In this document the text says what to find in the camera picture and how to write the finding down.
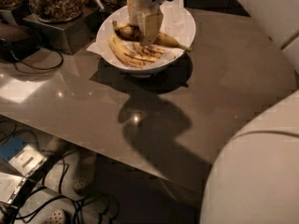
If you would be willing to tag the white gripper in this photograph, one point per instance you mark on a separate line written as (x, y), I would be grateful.
(152, 22)

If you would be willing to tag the spotted banana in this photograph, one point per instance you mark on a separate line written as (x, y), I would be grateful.
(130, 32)

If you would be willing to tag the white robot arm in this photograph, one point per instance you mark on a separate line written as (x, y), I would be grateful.
(220, 129)

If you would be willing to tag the middle yellow banana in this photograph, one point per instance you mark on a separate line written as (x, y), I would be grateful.
(150, 50)

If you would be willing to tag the yellow banana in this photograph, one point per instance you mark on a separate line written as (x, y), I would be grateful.
(150, 50)
(125, 55)

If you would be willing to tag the left yellow banana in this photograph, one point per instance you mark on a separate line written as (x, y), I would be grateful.
(125, 55)

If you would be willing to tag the white bowl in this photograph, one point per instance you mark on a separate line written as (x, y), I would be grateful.
(180, 28)

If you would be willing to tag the white paper liner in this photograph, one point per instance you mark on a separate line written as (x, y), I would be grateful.
(176, 19)

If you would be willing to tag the steel jar stand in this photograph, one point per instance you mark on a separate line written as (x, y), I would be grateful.
(67, 37)

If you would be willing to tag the glass jar of nuts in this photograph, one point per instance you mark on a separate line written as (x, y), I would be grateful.
(53, 11)

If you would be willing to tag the left steel stand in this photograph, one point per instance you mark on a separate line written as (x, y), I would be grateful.
(15, 14)

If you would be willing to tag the dark round appliance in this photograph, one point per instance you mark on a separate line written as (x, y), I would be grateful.
(17, 42)

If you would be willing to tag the grey clog shoe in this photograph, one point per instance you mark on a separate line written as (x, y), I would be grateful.
(57, 217)
(85, 172)

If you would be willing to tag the blue and silver box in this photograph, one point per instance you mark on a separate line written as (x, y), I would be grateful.
(22, 156)

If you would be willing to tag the silver flat device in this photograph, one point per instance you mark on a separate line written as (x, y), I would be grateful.
(11, 187)

